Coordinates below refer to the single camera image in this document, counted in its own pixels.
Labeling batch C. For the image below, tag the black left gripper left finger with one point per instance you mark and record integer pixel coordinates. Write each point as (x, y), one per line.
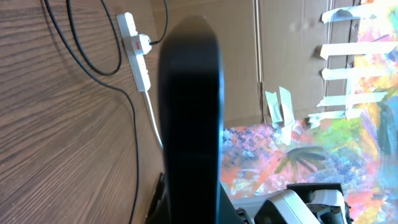
(159, 209)

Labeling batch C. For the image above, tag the cardboard box wall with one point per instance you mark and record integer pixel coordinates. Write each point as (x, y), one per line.
(235, 24)

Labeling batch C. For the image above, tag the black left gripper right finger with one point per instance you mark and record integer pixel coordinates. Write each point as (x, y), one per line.
(227, 213)

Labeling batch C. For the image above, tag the blue screen Galaxy smartphone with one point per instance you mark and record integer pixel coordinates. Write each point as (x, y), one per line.
(190, 108)

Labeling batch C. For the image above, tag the white masking tape strips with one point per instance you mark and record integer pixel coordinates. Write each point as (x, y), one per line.
(348, 74)

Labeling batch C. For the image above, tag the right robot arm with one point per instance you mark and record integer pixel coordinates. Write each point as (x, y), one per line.
(303, 203)

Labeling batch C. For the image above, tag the white power strip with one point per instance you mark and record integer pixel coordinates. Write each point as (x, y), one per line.
(137, 63)

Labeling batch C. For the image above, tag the colourful painted sheet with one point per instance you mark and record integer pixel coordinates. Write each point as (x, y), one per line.
(359, 153)

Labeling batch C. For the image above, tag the white charger plug adapter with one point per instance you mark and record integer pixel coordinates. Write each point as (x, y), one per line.
(141, 44)

